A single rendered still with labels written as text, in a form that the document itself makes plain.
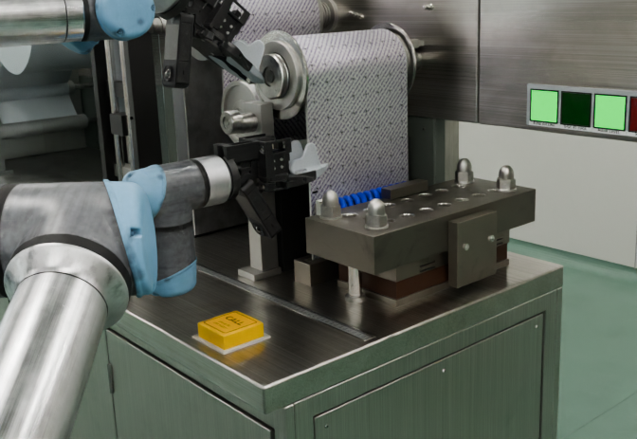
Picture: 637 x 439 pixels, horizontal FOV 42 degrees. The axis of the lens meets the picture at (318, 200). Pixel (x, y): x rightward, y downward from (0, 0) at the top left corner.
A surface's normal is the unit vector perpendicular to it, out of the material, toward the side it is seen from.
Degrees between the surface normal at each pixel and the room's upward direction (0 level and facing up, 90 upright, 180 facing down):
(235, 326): 0
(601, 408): 0
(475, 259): 90
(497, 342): 90
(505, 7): 90
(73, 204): 25
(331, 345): 0
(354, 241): 90
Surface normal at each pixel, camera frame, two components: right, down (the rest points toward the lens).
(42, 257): -0.14, -0.14
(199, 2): 0.65, 0.17
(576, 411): -0.04, -0.97
